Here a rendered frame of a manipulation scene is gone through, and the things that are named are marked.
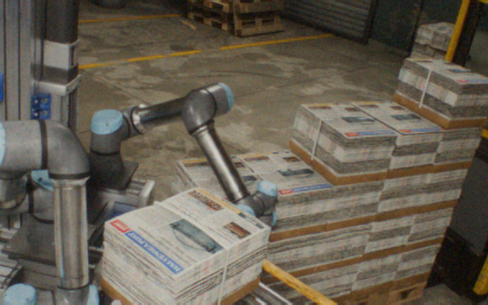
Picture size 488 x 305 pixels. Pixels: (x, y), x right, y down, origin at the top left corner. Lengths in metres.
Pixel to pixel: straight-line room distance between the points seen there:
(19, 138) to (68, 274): 0.34
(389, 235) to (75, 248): 1.78
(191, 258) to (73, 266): 0.29
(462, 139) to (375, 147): 0.56
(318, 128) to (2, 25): 1.34
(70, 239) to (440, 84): 1.89
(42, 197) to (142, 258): 0.41
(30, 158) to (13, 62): 0.56
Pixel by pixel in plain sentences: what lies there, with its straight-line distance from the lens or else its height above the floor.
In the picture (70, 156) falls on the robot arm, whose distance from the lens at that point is 1.29.
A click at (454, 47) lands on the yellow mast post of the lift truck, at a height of 1.31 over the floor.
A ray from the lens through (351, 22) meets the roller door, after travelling 9.66.
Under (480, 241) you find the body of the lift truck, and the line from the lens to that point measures 3.50.
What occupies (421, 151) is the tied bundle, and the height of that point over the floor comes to 0.96.
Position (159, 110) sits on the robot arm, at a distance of 2.08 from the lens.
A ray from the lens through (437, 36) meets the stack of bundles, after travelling 7.17.
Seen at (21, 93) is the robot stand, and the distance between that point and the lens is 1.80.
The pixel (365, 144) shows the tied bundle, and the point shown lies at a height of 1.02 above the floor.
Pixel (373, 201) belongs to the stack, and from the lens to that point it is 2.56.
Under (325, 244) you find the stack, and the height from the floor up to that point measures 0.54.
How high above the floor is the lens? 1.86
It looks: 25 degrees down
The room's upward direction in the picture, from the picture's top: 10 degrees clockwise
